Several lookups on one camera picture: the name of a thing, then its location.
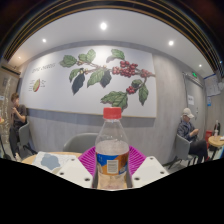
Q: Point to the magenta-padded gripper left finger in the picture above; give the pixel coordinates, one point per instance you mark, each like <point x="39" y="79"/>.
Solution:
<point x="75" y="170"/>

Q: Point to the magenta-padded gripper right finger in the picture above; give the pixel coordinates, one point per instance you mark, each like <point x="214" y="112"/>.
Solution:
<point x="148" y="170"/>

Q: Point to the clear red-capped drink bottle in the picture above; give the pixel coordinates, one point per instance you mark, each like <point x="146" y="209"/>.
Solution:
<point x="112" y="146"/>

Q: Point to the grey shell chair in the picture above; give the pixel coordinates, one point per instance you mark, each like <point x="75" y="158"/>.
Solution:
<point x="80" y="141"/>

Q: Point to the person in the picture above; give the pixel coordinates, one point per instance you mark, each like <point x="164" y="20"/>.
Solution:
<point x="18" y="116"/>
<point x="186" y="128"/>

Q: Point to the small round wooden table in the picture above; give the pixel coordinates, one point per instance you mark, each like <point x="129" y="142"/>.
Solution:
<point x="216" y="141"/>

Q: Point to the green exit sign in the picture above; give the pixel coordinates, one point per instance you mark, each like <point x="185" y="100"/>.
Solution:
<point x="194" y="74"/>

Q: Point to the white notice board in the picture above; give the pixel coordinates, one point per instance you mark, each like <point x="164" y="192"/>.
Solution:
<point x="212" y="85"/>

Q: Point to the ceiling spotlights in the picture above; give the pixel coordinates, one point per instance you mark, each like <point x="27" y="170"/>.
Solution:
<point x="103" y="25"/>

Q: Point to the coffee branch wall mural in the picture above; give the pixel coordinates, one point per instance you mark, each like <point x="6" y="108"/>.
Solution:
<point x="53" y="90"/>

